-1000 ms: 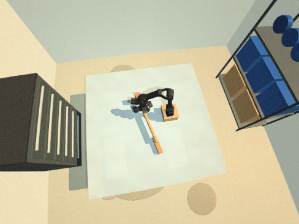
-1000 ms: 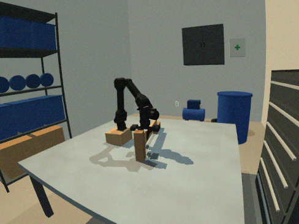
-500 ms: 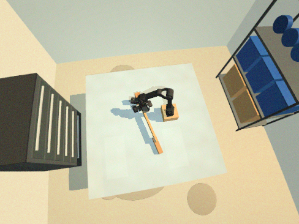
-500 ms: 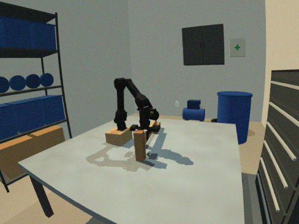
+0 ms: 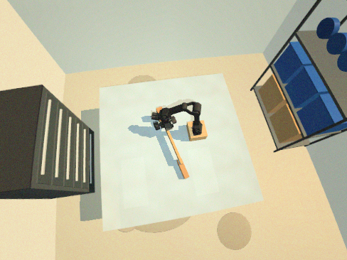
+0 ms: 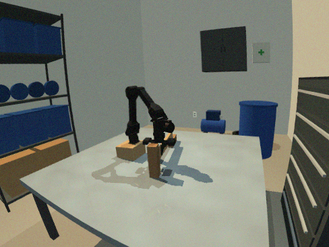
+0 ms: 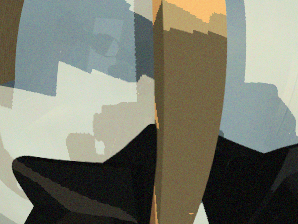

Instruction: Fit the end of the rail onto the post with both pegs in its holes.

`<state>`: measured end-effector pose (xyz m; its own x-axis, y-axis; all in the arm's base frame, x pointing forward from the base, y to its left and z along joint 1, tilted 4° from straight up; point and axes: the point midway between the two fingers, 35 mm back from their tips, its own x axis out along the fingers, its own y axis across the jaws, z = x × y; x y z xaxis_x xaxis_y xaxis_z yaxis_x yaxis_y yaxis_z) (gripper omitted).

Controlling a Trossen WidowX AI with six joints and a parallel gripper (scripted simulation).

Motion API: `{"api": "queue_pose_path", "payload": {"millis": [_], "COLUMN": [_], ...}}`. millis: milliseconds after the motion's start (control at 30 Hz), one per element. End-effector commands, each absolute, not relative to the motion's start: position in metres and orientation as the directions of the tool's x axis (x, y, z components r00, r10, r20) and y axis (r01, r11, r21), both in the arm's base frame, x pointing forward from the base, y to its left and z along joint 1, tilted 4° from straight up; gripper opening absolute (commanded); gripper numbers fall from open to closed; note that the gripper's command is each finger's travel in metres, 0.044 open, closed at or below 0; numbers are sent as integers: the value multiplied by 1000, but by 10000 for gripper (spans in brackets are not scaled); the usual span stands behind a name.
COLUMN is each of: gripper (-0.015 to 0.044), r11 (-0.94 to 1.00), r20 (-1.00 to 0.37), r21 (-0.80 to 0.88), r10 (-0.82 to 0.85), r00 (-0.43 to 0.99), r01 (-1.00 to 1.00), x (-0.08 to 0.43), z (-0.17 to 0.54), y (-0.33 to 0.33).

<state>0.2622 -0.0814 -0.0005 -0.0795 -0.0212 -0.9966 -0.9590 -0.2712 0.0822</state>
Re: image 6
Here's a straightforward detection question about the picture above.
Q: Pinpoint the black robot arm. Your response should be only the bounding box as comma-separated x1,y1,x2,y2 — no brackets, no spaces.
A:
125,86,175,144

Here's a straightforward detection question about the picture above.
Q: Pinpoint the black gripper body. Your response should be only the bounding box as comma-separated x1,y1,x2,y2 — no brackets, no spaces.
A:
142,131,176,146

